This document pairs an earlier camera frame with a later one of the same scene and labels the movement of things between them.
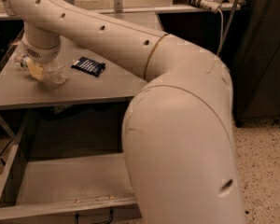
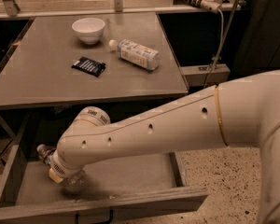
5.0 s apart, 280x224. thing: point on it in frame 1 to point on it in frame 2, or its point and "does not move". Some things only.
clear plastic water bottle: [53, 73] to [75, 179]
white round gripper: [41, 55] to [58, 168]
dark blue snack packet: [89, 65] does not move
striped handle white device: [207, 2] does not move
